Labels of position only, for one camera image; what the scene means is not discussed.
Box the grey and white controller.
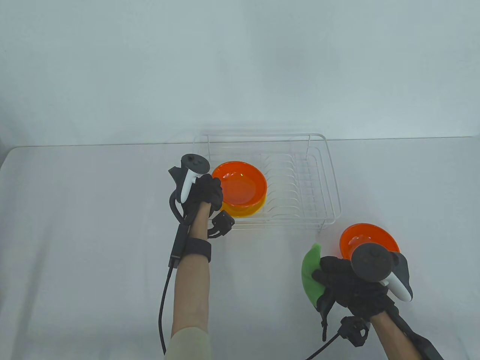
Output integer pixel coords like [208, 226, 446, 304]
[168, 154, 210, 203]
[351, 243, 414, 302]

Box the person's right forearm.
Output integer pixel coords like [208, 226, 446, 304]
[369, 311, 420, 360]

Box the yellow bowl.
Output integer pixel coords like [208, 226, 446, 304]
[219, 195, 267, 218]

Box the grey wrist sensor box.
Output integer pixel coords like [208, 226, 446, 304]
[168, 224, 189, 269]
[390, 306, 443, 360]

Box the thick black glove cable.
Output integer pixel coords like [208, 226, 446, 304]
[168, 189, 188, 225]

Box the orange bowl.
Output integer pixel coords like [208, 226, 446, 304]
[340, 223, 401, 263]
[212, 161, 268, 207]

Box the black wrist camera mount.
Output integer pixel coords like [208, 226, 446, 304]
[207, 210, 236, 239]
[339, 316, 372, 346]

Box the person's left hand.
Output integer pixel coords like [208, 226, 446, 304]
[186, 174, 224, 216]

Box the person's right hand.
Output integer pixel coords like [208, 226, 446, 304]
[312, 256, 394, 319]

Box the black wrist strap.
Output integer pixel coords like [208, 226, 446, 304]
[184, 238, 212, 262]

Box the person's left forearm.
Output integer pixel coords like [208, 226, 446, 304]
[171, 202, 212, 332]

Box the white wire dish rack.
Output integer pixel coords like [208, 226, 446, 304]
[186, 131, 342, 230]

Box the cream shirt sleeve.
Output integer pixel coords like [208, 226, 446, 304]
[165, 325, 212, 360]

